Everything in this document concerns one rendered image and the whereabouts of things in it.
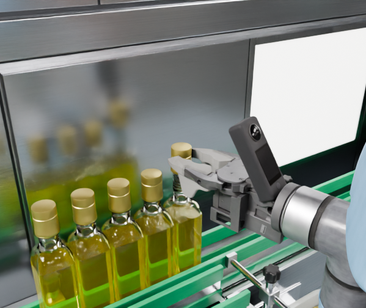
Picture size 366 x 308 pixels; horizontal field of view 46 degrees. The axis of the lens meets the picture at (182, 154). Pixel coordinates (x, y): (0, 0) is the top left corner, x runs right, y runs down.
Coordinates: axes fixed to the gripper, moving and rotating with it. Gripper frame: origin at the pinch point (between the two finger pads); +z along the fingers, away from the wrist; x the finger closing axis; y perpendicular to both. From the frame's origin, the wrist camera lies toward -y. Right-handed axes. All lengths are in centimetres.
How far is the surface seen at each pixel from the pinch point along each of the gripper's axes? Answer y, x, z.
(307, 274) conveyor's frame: 35.8, 27.0, -13.9
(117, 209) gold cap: 5.6, -12.4, 2.4
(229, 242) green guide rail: 26.8, 14.8, -0.4
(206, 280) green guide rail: 22.8, -0.7, -6.2
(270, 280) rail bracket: 18.5, 2.4, -16.9
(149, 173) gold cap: 1.9, -5.8, 2.0
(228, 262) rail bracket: 22.4, 5.3, -6.8
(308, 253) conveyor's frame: 30.2, 26.9, -13.4
